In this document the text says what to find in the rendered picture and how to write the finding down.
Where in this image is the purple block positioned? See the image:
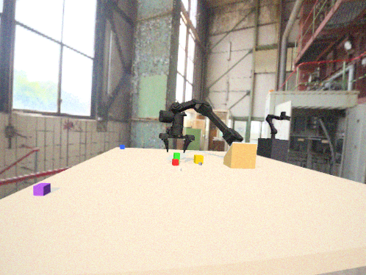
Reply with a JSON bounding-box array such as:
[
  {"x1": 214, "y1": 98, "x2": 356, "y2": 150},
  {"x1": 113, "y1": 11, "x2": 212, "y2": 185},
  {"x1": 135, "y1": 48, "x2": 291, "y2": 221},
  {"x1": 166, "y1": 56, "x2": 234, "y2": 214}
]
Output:
[{"x1": 33, "y1": 183, "x2": 51, "y2": 196}]

